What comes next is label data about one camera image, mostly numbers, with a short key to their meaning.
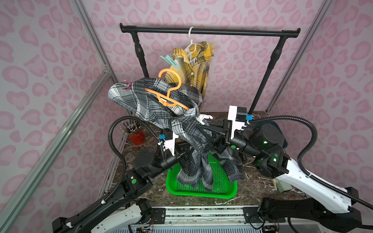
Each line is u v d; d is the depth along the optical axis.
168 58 0.51
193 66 0.65
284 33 0.52
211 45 0.84
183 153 0.50
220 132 0.41
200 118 0.41
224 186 0.82
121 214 0.57
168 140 0.47
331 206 0.39
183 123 0.45
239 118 0.37
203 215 0.75
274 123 1.06
